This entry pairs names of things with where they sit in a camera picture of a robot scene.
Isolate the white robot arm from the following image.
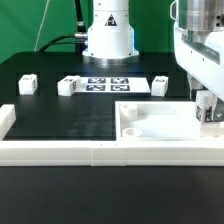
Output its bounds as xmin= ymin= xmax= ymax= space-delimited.
xmin=170 ymin=0 xmax=224 ymax=122

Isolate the white thin cable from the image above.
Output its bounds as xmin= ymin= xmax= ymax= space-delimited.
xmin=34 ymin=0 xmax=51 ymax=52

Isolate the white square tabletop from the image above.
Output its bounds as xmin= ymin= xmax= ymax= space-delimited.
xmin=115 ymin=101 xmax=224 ymax=141

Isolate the black cable bundle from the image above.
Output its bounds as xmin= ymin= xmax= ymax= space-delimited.
xmin=39 ymin=0 xmax=89 ymax=53

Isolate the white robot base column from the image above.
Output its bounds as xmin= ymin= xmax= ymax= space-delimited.
xmin=82 ymin=0 xmax=139 ymax=65

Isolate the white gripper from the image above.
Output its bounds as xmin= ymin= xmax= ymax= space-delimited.
xmin=173 ymin=23 xmax=224 ymax=122

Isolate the white L-shaped obstacle fence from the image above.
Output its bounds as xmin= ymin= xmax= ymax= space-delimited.
xmin=0 ymin=104 xmax=224 ymax=166

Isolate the fiducial marker sheet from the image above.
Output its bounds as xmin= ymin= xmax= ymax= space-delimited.
xmin=76 ymin=77 xmax=150 ymax=93

